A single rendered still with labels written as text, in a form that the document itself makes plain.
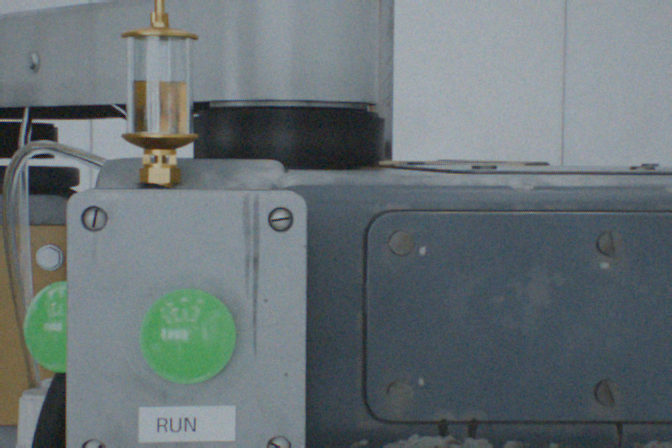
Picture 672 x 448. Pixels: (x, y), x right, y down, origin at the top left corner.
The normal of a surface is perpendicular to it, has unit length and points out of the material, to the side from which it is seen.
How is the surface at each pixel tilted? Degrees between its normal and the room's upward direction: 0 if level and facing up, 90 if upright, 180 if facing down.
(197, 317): 64
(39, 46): 90
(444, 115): 90
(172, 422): 90
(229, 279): 90
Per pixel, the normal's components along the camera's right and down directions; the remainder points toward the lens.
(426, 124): 0.09, 0.05
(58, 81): -0.72, 0.03
